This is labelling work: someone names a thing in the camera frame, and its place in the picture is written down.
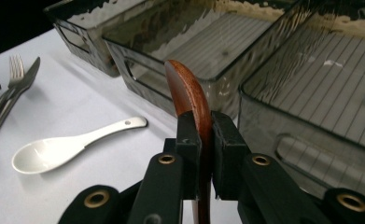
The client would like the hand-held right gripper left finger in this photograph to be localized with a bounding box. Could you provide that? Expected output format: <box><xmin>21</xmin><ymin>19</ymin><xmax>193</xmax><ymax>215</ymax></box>
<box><xmin>127</xmin><ymin>111</ymin><xmax>203</xmax><ymax>224</ymax></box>

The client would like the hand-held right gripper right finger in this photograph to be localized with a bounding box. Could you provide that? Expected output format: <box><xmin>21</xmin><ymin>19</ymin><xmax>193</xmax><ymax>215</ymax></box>
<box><xmin>211</xmin><ymin>111</ymin><xmax>330</xmax><ymax>224</ymax></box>

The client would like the silver metal fork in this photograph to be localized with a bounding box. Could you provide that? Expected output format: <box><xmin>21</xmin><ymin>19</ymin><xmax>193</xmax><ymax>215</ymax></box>
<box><xmin>0</xmin><ymin>54</ymin><xmax>25</xmax><ymax>132</ymax></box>

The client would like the silver metal knife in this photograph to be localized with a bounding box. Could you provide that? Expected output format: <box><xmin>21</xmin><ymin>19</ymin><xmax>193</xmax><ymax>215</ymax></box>
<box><xmin>0</xmin><ymin>56</ymin><xmax>42</xmax><ymax>162</ymax></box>

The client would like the brown wooden spoon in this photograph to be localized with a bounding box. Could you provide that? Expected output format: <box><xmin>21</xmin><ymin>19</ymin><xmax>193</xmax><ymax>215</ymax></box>
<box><xmin>164</xmin><ymin>59</ymin><xmax>214</xmax><ymax>224</ymax></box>

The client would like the white ceramic spoon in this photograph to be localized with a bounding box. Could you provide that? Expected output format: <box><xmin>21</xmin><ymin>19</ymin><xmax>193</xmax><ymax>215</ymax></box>
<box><xmin>11</xmin><ymin>116</ymin><xmax>148</xmax><ymax>175</ymax></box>

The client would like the clear grey plastic bin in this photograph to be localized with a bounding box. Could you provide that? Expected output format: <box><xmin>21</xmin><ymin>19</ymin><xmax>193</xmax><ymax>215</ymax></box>
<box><xmin>43</xmin><ymin>0</ymin><xmax>160</xmax><ymax>78</ymax></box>
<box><xmin>102</xmin><ymin>0</ymin><xmax>302</xmax><ymax>122</ymax></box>
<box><xmin>237</xmin><ymin>0</ymin><xmax>365</xmax><ymax>208</ymax></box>

